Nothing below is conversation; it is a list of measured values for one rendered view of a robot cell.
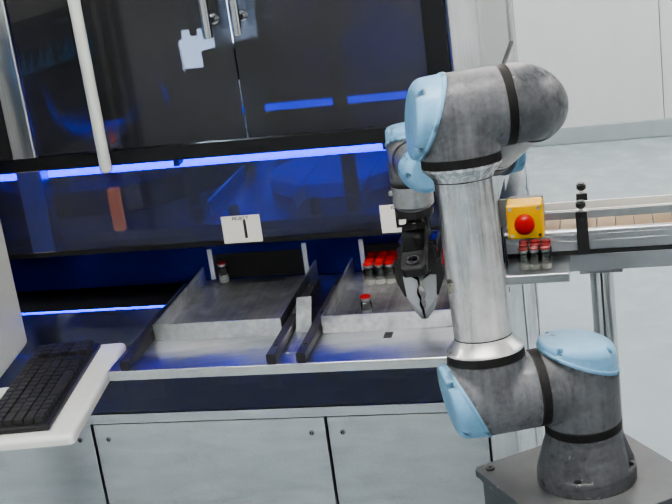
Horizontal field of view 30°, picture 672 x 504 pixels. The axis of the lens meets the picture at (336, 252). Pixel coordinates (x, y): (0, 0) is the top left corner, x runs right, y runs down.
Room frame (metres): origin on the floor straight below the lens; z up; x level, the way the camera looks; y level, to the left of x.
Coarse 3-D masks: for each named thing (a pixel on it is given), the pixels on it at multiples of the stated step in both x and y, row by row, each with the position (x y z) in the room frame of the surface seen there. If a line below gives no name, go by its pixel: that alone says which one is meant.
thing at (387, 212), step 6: (384, 210) 2.46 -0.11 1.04; (390, 210) 2.46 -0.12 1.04; (384, 216) 2.46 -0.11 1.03; (390, 216) 2.46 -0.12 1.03; (384, 222) 2.46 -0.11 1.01; (390, 222) 2.46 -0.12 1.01; (402, 222) 2.46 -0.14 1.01; (384, 228) 2.46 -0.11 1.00; (390, 228) 2.46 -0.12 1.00; (396, 228) 2.46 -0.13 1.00
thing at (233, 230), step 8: (232, 216) 2.54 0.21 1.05; (240, 216) 2.53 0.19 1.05; (248, 216) 2.53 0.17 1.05; (256, 216) 2.53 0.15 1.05; (224, 224) 2.54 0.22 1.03; (232, 224) 2.54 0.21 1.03; (240, 224) 2.54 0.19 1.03; (248, 224) 2.53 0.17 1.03; (256, 224) 2.53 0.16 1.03; (224, 232) 2.54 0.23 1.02; (232, 232) 2.54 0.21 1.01; (240, 232) 2.54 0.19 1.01; (248, 232) 2.53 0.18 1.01; (256, 232) 2.53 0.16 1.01; (224, 240) 2.54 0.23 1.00; (232, 240) 2.54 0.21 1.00; (240, 240) 2.54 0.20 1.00; (248, 240) 2.53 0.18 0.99; (256, 240) 2.53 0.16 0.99
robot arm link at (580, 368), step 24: (552, 336) 1.73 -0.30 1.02; (576, 336) 1.73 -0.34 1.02; (600, 336) 1.73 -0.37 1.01; (552, 360) 1.68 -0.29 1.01; (576, 360) 1.66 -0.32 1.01; (600, 360) 1.67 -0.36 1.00; (552, 384) 1.66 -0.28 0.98; (576, 384) 1.66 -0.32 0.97; (600, 384) 1.66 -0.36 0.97; (552, 408) 1.66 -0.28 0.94; (576, 408) 1.66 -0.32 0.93; (600, 408) 1.66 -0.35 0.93; (576, 432) 1.66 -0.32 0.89; (600, 432) 1.66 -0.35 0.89
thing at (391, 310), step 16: (352, 272) 2.54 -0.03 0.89; (336, 288) 2.38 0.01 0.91; (352, 288) 2.46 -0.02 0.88; (368, 288) 2.45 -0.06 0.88; (384, 288) 2.43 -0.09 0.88; (336, 304) 2.36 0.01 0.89; (352, 304) 2.36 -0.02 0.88; (384, 304) 2.34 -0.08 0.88; (400, 304) 2.33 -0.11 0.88; (448, 304) 2.29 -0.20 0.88; (336, 320) 2.23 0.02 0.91; (352, 320) 2.22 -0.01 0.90; (368, 320) 2.21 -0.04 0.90; (384, 320) 2.21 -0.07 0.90; (400, 320) 2.20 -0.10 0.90; (416, 320) 2.19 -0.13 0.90; (432, 320) 2.19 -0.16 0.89; (448, 320) 2.18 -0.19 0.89
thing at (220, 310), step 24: (312, 264) 2.55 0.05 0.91; (192, 288) 2.55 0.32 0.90; (216, 288) 2.58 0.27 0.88; (240, 288) 2.56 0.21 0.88; (264, 288) 2.54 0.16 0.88; (288, 288) 2.51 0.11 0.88; (168, 312) 2.40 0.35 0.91; (192, 312) 2.45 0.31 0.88; (216, 312) 2.43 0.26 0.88; (240, 312) 2.41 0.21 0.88; (264, 312) 2.39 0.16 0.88; (288, 312) 2.31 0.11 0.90; (168, 336) 2.31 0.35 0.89; (192, 336) 2.29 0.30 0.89; (216, 336) 2.28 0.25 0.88; (240, 336) 2.27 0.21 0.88
